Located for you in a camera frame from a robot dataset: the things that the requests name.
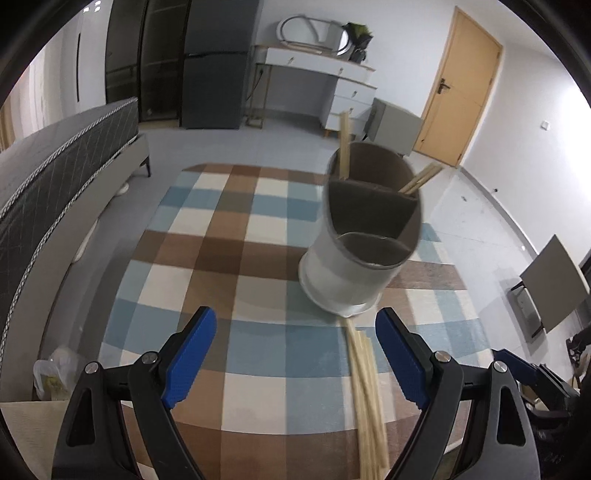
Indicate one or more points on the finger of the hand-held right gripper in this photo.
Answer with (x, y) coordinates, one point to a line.
(524, 367)

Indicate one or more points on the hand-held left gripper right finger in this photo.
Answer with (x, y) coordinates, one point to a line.
(401, 360)

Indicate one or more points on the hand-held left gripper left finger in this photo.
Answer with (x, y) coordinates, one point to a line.
(191, 355)

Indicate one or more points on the bundle of wooden chopsticks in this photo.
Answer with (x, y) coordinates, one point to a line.
(364, 392)

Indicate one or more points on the grey white utensil holder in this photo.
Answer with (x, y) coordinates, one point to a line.
(341, 277)

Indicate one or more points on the dark object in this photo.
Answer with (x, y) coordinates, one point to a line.
(579, 350)

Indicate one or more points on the checkered tablecloth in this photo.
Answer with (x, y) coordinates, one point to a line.
(240, 258)

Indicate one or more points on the clear plastic bag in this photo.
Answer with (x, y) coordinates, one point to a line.
(51, 374)

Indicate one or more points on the white table foot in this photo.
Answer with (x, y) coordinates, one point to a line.
(122, 187)
(82, 240)

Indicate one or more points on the beige cloth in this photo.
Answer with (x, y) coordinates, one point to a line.
(32, 438)

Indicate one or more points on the grey quilted bed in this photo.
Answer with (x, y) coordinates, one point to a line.
(124, 157)

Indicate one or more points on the grey nightstand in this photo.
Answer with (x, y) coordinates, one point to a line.
(392, 124)

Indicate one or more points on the dark grey refrigerator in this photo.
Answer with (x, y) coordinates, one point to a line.
(212, 83)

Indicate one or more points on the wooden door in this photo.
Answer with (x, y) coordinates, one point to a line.
(461, 92)

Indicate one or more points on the beige curtain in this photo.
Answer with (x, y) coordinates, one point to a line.
(5, 131)

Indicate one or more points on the dark glass cabinet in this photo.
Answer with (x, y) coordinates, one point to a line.
(152, 55)

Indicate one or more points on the white wardrobe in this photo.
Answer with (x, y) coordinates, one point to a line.
(90, 69)

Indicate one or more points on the white vanity desk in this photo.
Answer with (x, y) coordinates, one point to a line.
(300, 57)

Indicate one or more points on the potted plant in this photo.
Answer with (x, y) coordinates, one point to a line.
(359, 39)

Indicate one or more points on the oval mirror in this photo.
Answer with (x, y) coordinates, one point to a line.
(300, 30)

